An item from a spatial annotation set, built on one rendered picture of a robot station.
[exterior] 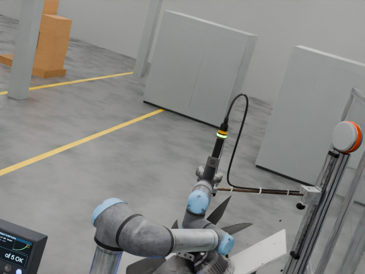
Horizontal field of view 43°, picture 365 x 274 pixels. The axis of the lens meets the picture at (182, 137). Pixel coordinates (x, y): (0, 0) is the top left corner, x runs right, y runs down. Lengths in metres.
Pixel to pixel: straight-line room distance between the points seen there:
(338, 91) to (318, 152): 1.00
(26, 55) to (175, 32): 3.07
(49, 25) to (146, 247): 8.81
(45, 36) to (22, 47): 2.13
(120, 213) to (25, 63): 6.73
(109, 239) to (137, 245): 0.11
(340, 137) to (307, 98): 5.01
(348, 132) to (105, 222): 1.40
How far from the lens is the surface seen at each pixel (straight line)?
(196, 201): 1.68
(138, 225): 1.37
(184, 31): 9.40
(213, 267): 2.30
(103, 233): 1.45
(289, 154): 7.62
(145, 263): 2.41
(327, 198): 2.52
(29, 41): 7.95
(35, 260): 2.06
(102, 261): 1.50
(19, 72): 8.08
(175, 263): 2.18
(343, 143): 2.43
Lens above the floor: 2.33
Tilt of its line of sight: 17 degrees down
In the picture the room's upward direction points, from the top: 16 degrees clockwise
